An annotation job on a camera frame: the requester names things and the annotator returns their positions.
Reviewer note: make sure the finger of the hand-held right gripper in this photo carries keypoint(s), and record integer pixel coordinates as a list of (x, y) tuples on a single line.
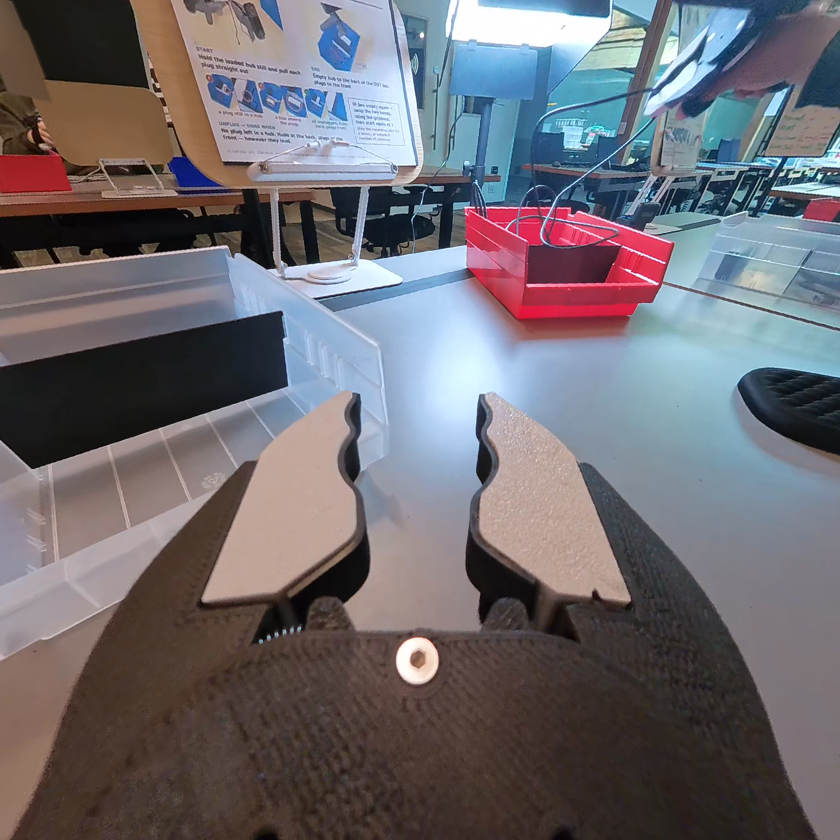
[(676, 85), (728, 33)]

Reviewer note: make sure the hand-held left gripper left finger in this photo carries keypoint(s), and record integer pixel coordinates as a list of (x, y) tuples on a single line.
[(289, 518)]

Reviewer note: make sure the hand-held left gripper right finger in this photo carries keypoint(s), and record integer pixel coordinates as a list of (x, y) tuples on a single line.
[(551, 518)]

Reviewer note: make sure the red plastic bin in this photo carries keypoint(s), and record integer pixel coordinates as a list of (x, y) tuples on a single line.
[(33, 174), (571, 292)]

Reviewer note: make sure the person's right hand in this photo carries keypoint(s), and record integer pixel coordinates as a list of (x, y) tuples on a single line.
[(781, 62)]

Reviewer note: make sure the grey panel on stand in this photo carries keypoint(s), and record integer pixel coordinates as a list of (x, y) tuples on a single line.
[(492, 69)]

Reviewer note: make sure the black bin divider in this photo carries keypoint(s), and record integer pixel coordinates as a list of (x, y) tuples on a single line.
[(571, 262), (144, 387)]

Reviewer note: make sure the black mesh pad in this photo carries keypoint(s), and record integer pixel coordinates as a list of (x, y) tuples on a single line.
[(794, 410)]

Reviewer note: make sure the black office chair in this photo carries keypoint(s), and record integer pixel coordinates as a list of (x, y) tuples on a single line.
[(380, 223)]

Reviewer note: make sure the wooden background table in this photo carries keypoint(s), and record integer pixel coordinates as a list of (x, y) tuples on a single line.
[(131, 200)]

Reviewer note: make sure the blue plastic bin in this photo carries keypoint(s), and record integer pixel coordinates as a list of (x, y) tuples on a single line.
[(193, 174)]

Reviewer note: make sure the instruction sheet on stand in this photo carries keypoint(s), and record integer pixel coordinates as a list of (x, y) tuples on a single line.
[(295, 79)]

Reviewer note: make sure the cardboard and black panel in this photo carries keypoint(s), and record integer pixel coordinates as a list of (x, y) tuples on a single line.
[(98, 124)]

